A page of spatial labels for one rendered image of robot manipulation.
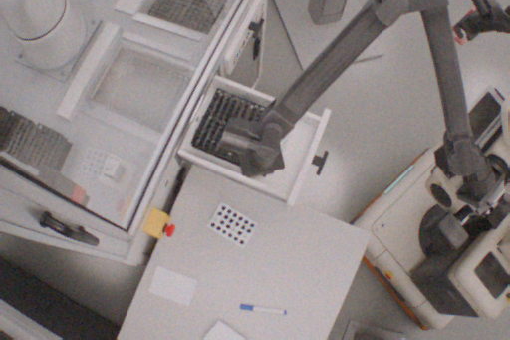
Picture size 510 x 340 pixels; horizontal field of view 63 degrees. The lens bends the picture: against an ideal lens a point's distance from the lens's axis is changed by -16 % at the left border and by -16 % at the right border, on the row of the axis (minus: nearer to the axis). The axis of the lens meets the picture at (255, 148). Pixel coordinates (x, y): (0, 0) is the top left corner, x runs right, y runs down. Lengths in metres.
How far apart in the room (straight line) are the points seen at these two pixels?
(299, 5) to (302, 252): 1.50
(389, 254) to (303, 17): 1.28
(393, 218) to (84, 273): 1.43
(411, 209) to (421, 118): 0.62
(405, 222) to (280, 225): 0.74
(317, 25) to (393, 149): 0.74
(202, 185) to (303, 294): 0.44
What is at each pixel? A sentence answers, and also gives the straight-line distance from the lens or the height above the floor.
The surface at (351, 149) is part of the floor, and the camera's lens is 2.33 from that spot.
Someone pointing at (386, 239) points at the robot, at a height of 0.28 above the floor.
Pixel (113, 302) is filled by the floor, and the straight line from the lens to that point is 2.27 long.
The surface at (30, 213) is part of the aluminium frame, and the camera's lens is 0.67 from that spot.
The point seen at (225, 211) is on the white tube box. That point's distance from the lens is 1.40.
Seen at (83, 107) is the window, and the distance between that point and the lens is 0.73.
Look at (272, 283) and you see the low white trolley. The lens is 1.42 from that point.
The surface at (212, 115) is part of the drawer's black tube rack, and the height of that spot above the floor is 0.89.
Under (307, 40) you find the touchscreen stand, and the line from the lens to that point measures 2.47.
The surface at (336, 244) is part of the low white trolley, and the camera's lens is 1.45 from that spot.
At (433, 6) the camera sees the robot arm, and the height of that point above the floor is 1.50.
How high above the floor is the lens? 2.18
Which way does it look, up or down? 74 degrees down
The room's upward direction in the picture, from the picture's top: 5 degrees clockwise
